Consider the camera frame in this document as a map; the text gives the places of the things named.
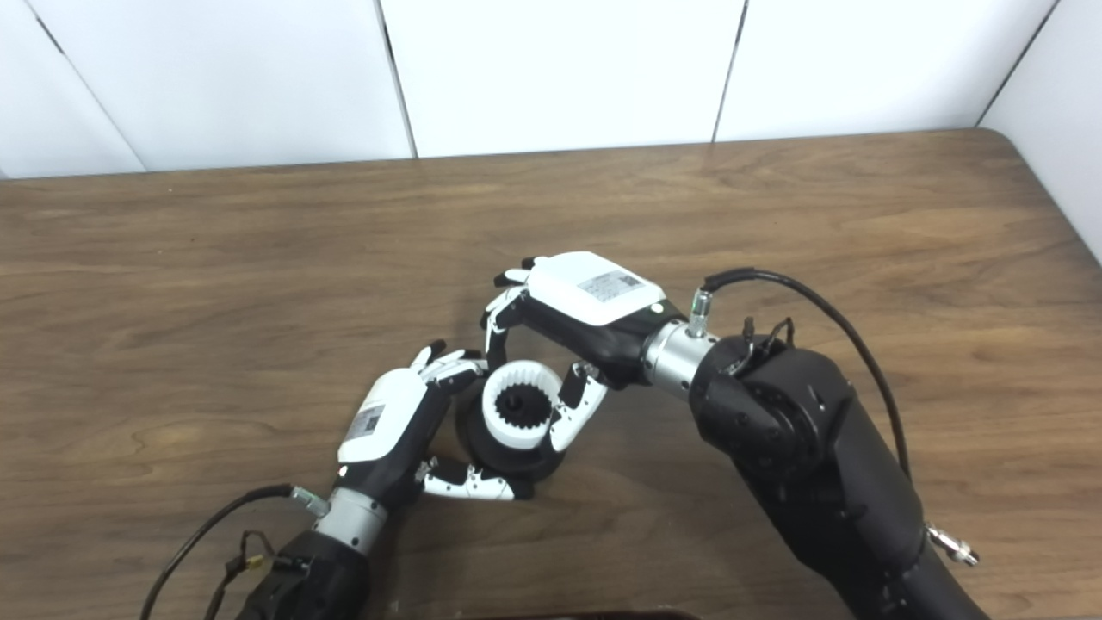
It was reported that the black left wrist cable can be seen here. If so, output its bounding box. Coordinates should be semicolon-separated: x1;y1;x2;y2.
139;484;332;620

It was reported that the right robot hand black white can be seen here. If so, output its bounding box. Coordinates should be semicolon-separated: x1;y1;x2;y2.
480;251;688;453

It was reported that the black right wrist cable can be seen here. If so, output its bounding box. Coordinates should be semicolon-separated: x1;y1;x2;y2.
686;268;982;567

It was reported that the white ring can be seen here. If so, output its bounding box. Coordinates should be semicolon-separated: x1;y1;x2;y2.
480;361;559;451

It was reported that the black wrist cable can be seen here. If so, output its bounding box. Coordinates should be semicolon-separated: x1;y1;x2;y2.
686;268;982;567
139;484;332;620

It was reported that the round black part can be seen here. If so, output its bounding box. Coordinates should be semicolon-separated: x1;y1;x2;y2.
455;379;569;483

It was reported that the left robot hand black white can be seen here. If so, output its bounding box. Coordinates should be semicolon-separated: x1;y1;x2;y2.
336;339;535;511

